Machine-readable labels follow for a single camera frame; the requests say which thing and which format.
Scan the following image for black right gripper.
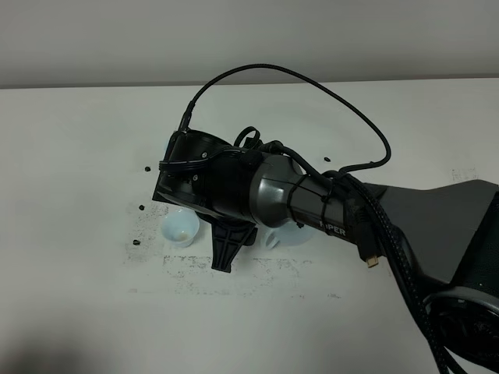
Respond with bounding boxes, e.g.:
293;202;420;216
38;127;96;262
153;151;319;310
153;130;260;272

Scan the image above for light blue porcelain teapot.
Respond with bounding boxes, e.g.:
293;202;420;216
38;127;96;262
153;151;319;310
261;221;315;249

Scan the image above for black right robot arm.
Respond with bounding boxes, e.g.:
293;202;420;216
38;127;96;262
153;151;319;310
153;130;498;373

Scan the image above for near light blue teacup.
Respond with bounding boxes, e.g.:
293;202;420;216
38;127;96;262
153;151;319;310
161;208;200;248

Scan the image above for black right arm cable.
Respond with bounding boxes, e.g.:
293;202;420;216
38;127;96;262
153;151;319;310
177;62;465;374

